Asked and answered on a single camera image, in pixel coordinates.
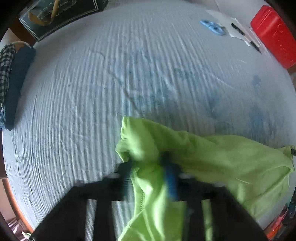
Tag lime green shirt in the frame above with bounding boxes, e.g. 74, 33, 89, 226
116, 117, 295, 240

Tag white paper sheets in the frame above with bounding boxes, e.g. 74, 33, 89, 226
206, 9, 261, 54

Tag light blue bed sheet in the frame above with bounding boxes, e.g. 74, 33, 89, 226
3, 1, 295, 240

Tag black pen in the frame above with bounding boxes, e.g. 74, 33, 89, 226
231, 23, 262, 54

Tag black framed picture box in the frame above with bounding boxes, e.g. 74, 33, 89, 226
19, 0, 108, 42

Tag red plastic basket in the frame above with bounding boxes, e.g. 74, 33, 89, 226
250, 5, 295, 69

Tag blue plastic ring holder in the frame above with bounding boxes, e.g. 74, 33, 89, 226
200, 20, 226, 36

